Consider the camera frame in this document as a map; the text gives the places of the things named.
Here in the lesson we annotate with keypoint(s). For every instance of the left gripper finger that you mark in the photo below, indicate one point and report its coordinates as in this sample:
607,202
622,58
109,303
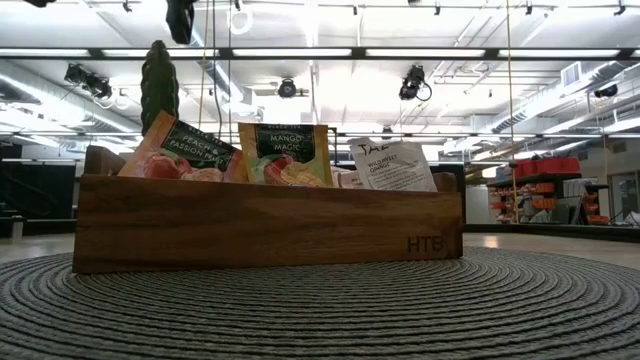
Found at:
181,20

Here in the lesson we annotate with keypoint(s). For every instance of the orange peach tea bag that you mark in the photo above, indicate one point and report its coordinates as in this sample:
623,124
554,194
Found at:
200,147

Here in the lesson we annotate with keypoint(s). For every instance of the yellow mango tea bag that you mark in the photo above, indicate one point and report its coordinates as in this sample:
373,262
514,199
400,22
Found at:
285,145

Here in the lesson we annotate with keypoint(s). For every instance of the wooden tea organiser box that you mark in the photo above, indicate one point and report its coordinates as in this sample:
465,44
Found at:
250,230

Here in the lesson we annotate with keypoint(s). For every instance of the white tea bag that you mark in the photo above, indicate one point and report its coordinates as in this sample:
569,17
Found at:
345,179
395,170

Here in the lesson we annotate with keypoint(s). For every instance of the green cactus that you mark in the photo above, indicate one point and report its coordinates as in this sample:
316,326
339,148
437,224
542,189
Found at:
160,80

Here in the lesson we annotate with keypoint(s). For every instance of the black double spotlight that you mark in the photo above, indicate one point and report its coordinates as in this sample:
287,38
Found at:
92,82

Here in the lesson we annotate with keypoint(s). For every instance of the round black spotlight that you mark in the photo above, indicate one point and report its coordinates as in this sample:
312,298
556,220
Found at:
287,89

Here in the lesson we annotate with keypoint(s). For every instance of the black cabinet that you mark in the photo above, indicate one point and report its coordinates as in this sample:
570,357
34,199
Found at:
40,190

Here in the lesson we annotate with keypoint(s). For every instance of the dark screen panel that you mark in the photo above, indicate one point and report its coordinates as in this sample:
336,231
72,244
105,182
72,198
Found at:
452,169

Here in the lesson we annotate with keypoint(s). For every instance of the round grey woven placemat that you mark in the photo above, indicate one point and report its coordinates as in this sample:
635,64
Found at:
320,315

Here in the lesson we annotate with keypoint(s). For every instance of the red storage bin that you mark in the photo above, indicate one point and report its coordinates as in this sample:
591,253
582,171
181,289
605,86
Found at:
525,169
557,166

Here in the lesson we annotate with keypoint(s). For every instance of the dark storage shelf rack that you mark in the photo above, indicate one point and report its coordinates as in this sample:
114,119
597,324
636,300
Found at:
530,179

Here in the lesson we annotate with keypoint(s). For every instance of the orange storage bin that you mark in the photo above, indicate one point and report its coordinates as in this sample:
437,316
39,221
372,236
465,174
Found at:
544,204
544,188

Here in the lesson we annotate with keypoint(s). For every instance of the small black spotlight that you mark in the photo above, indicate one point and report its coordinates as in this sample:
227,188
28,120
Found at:
606,91

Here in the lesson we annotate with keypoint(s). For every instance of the glass door panel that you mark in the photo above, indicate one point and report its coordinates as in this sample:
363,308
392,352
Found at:
625,200

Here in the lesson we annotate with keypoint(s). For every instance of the silver ventilation duct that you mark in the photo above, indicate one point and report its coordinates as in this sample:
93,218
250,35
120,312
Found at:
515,120
220,75

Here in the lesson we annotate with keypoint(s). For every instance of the black rail with light panels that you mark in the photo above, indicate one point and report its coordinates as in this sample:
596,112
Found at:
300,58

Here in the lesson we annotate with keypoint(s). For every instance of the small white post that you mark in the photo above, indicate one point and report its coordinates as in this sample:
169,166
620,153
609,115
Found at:
17,230

